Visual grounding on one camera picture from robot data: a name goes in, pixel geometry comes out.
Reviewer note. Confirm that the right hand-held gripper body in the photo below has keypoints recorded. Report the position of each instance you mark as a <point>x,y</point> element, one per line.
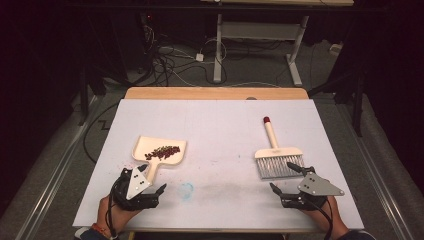
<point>316,188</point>

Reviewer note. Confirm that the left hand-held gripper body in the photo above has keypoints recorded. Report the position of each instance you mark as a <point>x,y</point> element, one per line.
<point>136,186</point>

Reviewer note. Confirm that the cream hand brush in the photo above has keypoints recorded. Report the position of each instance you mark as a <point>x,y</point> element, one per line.
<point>278,153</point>

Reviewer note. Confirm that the cream plastic dustpan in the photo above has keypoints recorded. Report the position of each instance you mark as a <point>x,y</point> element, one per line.
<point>146,143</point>

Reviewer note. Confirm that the brown coffee beans pile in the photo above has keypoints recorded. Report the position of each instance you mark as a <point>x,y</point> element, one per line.
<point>163,152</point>

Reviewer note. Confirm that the person's right hand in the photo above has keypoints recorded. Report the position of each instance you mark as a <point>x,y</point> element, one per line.
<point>328,220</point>

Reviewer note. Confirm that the person's left hand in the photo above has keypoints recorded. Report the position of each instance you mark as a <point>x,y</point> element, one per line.
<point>113,216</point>

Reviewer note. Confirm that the white table mat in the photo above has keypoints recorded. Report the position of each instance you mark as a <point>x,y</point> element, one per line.
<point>216,133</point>

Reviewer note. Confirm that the black stand leg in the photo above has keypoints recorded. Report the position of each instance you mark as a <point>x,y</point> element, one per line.
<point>358,100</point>

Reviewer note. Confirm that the white power adapter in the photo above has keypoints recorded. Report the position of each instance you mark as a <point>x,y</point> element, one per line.
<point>199,57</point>

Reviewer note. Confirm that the metal floor rail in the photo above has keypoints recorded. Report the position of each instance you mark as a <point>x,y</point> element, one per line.
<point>376,180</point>
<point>50,186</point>

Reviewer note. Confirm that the white desk frame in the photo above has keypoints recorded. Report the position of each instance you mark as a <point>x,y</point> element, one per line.
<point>256,30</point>

